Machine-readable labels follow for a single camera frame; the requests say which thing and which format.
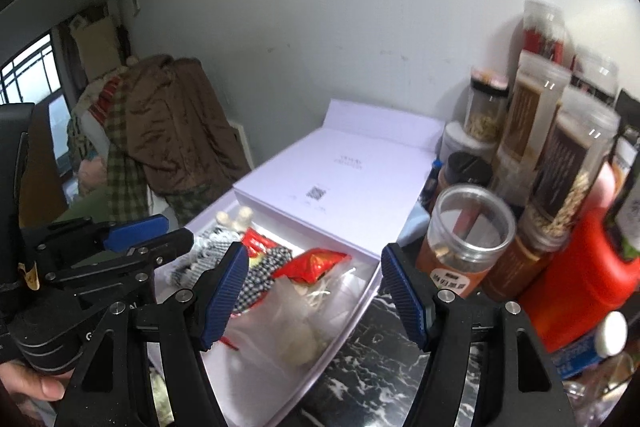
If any pink lid jar of nuts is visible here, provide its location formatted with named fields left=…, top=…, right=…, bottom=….
left=464, top=68, right=510, bottom=140

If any blue label water bottle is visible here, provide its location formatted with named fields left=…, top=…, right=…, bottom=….
left=550, top=311, right=628, bottom=380

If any tall jar brown label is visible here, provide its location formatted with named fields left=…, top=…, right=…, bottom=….
left=500, top=51, right=571, bottom=162

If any brown jacket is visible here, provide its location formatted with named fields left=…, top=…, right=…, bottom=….
left=117, top=54, right=251, bottom=198

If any clear glass cup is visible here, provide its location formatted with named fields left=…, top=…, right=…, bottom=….
left=560, top=357, right=631, bottom=408

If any barred window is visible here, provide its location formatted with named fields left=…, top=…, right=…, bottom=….
left=0, top=32, right=66, bottom=108

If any grain jar brown label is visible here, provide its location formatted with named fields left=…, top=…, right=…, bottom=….
left=530, top=88, right=621, bottom=233

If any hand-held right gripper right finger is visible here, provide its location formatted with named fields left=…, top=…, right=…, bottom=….
left=381, top=242, right=576, bottom=427

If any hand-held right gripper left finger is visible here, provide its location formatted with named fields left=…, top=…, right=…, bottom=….
left=54, top=242, right=249, bottom=427

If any clear bag with beige item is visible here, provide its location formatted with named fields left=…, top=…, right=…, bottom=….
left=225, top=267, right=371, bottom=369

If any dark jar green label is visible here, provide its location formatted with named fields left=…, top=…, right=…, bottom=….
left=602, top=177, right=640, bottom=263

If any pink cloth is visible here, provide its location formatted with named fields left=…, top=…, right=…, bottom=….
left=80, top=157, right=108, bottom=195

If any open clear jar red label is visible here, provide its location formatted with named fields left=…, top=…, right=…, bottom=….
left=416, top=184, right=517, bottom=300

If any tall jar with red contents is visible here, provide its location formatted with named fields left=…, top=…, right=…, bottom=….
left=522, top=0, right=568, bottom=62

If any small red sachet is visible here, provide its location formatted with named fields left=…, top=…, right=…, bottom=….
left=242, top=229, right=273, bottom=259

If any red snack packet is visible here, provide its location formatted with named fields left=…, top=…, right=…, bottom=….
left=272, top=248, right=351, bottom=283

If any red striped cloth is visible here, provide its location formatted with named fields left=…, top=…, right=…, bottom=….
left=97, top=77, right=123, bottom=128

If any large red plastic jug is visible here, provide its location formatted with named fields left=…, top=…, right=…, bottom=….
left=517, top=162, right=640, bottom=353

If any wooden cabinet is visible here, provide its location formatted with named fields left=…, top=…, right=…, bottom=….
left=20, top=99, right=68, bottom=218

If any clear jar white lid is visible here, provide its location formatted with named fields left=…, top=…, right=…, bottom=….
left=570, top=52, right=621, bottom=102

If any short white lid jar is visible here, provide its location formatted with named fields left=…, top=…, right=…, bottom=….
left=440, top=122, right=496, bottom=168

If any person's left hand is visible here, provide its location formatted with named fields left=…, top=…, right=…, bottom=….
left=0, top=359, right=68, bottom=408

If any green plaid cloth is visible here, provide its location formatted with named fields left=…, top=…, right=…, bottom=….
left=102, top=99, right=221, bottom=228

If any brown powder jar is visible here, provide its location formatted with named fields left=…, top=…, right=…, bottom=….
left=487, top=227, right=556, bottom=303

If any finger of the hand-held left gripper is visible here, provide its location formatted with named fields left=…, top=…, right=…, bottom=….
left=39, top=228, right=195, bottom=299
left=25, top=214, right=169, bottom=259

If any dark spice bottle black cap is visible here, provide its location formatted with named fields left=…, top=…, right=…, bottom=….
left=435, top=152, right=493, bottom=202

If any white gift box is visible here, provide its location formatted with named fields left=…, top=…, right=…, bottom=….
left=152, top=97, right=447, bottom=427

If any leopard print cloth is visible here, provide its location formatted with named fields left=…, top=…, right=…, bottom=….
left=67, top=117, right=88, bottom=158

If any clear bag of cream cord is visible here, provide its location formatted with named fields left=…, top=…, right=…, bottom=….
left=292, top=279, right=336, bottom=310

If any yellow-green cloth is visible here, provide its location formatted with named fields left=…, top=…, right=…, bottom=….
left=150, top=369, right=176, bottom=427

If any beige board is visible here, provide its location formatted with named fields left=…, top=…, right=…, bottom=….
left=70, top=17, right=126, bottom=80

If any small check black white cloth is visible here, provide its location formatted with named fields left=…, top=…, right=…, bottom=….
left=235, top=244, right=296, bottom=315

